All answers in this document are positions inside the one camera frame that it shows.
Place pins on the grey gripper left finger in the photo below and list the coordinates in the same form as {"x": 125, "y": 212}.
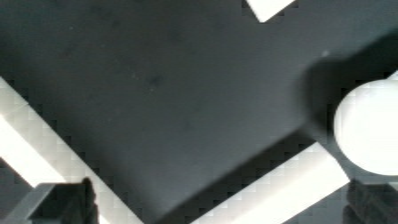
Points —
{"x": 59, "y": 204}

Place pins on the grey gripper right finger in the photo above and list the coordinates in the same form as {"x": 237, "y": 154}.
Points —
{"x": 372, "y": 208}

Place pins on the white lamp bulb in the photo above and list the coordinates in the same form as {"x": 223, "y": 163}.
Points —
{"x": 367, "y": 126}

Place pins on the white marker sheet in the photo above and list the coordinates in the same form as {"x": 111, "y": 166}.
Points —
{"x": 267, "y": 8}

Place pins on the white right fence rail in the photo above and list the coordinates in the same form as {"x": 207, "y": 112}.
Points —
{"x": 281, "y": 194}

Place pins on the white fence rail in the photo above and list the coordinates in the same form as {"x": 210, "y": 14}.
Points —
{"x": 281, "y": 194}
{"x": 33, "y": 148}

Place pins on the white front fence rail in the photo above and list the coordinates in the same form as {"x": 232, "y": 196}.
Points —
{"x": 33, "y": 148}

